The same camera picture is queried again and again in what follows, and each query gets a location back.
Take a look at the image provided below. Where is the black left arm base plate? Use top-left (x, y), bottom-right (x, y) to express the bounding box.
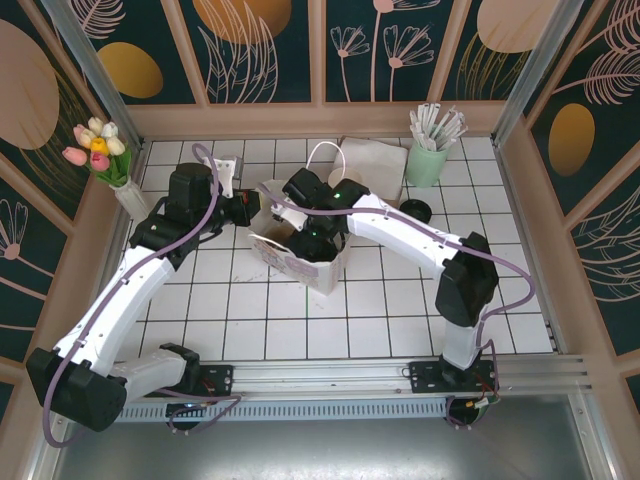
top-left (143, 363), bottom-right (236, 399)

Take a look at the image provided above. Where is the black plastic cup lid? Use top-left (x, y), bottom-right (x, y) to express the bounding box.
top-left (399, 198), bottom-right (432, 226)

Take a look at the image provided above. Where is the grey slotted cable duct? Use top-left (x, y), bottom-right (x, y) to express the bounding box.
top-left (67, 402), bottom-right (451, 422)

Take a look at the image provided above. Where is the black round cable port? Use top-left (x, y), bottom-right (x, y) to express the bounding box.
top-left (166, 401), bottom-right (212, 435)
top-left (446, 396), bottom-right (501, 430)

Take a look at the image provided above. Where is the white wrapped straw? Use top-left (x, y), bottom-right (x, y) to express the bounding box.
top-left (425, 103), bottom-right (442, 150)
top-left (445, 124), bottom-right (469, 151)
top-left (435, 106), bottom-right (459, 151)
top-left (417, 103), bottom-right (434, 149)
top-left (408, 110), bottom-right (427, 147)
top-left (440, 112), bottom-right (466, 152)

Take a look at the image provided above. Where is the aluminium mounting rail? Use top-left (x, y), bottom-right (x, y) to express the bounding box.
top-left (47, 353), bottom-right (597, 403)

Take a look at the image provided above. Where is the aluminium frame post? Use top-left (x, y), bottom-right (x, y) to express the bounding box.
top-left (491, 0), bottom-right (587, 149)
top-left (39, 0), bottom-right (147, 147)

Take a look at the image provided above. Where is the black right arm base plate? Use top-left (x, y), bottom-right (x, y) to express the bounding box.
top-left (408, 359), bottom-right (501, 395)

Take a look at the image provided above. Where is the mint green straw holder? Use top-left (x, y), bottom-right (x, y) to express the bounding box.
top-left (403, 138), bottom-right (450, 190)

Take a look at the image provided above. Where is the white cartoon print paper bag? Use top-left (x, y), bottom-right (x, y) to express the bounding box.
top-left (248, 141), bottom-right (357, 297)

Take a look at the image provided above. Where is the stack of white napkins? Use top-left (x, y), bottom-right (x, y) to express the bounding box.
top-left (339, 137), bottom-right (408, 200)

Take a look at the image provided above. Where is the brown cardboard cup carrier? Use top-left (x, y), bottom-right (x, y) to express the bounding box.
top-left (259, 227), bottom-right (294, 251)

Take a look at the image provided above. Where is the stack of green paper cups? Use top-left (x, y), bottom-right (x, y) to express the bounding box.
top-left (328, 167), bottom-right (365, 187)

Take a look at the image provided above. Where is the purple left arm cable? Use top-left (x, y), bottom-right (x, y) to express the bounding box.
top-left (43, 143), bottom-right (244, 447)

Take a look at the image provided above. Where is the white ribbed vase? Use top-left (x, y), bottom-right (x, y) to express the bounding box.
top-left (114, 182), bottom-right (151, 221)

